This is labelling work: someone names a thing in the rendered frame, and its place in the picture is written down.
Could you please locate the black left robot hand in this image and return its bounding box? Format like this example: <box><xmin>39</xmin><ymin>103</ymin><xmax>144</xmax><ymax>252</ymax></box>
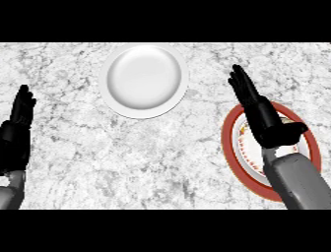
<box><xmin>0</xmin><ymin>84</ymin><xmax>39</xmax><ymax>178</ymax></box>

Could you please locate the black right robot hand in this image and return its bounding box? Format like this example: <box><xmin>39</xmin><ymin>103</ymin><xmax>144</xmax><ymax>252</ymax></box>
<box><xmin>227</xmin><ymin>64</ymin><xmax>310</xmax><ymax>150</ymax></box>

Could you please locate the red rimmed plate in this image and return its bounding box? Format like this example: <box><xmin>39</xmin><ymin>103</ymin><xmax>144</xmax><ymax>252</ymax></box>
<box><xmin>219</xmin><ymin>100</ymin><xmax>323</xmax><ymax>203</ymax></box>

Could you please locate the white oval plate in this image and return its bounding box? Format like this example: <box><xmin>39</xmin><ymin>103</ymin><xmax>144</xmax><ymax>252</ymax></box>
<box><xmin>98</xmin><ymin>43</ymin><xmax>191</xmax><ymax>120</ymax></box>

